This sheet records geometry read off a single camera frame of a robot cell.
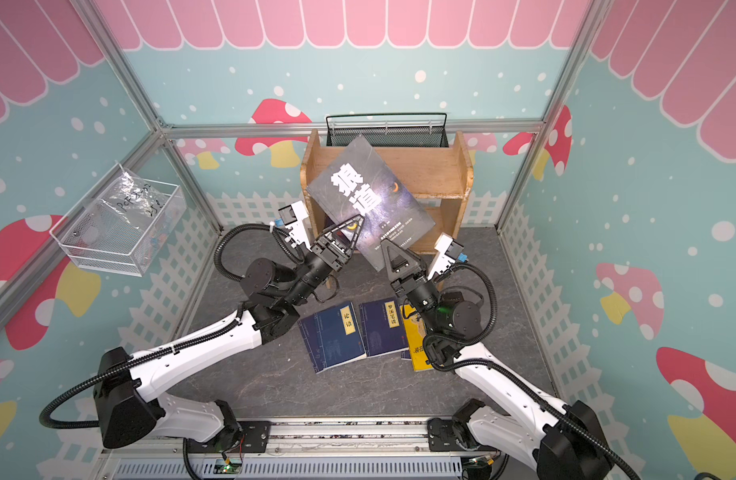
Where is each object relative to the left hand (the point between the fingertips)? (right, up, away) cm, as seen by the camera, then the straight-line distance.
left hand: (367, 225), depth 54 cm
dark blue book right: (+4, -28, +39) cm, 48 cm away
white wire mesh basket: (-61, +1, +20) cm, 64 cm away
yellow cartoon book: (+13, -29, +36) cm, 48 cm away
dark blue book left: (-12, -30, +36) cm, 49 cm away
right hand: (+3, -4, +1) cm, 5 cm away
